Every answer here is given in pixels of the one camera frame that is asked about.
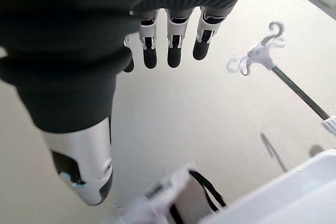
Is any metal IV pole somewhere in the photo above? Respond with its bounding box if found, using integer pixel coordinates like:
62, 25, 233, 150
226, 21, 336, 133

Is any white medical cart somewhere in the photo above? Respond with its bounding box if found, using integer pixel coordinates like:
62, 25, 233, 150
207, 149, 336, 224

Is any black hanging strap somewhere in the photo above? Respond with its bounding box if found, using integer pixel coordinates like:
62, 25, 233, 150
188, 170, 227, 212

